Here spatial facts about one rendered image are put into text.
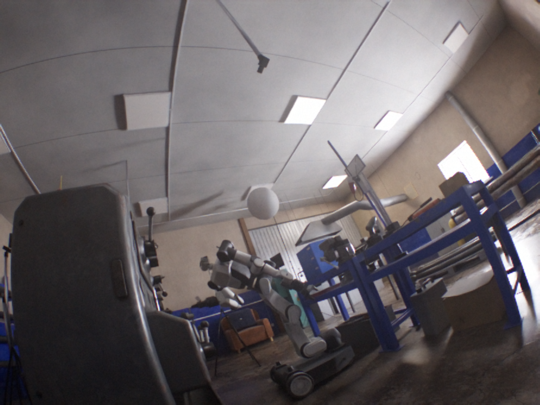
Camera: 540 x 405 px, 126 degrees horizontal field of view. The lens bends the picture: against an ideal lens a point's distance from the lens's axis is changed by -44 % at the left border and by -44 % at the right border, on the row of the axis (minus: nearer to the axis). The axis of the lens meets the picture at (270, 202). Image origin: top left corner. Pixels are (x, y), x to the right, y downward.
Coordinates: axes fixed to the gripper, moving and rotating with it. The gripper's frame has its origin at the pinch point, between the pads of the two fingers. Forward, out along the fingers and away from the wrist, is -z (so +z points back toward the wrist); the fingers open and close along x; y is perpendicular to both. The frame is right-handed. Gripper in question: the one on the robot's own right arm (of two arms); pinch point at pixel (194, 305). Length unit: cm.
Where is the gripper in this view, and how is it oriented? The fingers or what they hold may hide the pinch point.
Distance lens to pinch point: 204.2
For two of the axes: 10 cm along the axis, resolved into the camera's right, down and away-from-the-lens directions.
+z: 8.8, -1.4, 4.6
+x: 3.8, -3.9, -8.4
